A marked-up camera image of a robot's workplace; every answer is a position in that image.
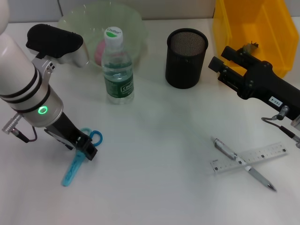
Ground green plastic wrapper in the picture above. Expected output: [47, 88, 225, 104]
[239, 41, 260, 54]

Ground clear plastic ruler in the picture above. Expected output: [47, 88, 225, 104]
[210, 141, 290, 175]

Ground yellow plastic storage bin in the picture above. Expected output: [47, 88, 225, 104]
[212, 0, 300, 79]

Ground pink toy peach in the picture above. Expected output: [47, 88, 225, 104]
[94, 39, 106, 68]

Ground silver white ballpoint pen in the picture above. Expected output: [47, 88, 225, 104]
[213, 137, 278, 192]

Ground clear water bottle green label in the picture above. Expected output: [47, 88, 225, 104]
[101, 26, 135, 105]

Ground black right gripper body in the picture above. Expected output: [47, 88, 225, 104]
[236, 60, 300, 120]

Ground right gripper cable with plugs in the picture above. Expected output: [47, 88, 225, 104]
[261, 105, 300, 149]

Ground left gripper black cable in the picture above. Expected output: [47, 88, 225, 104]
[1, 114, 38, 143]

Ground black mesh pen cup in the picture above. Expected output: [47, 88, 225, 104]
[165, 28, 209, 90]

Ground blue sheathed scissors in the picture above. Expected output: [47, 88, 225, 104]
[62, 127, 103, 188]

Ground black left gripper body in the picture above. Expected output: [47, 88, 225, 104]
[44, 112, 92, 151]

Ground translucent green fruit bowl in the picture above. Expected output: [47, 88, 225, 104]
[57, 2, 150, 74]

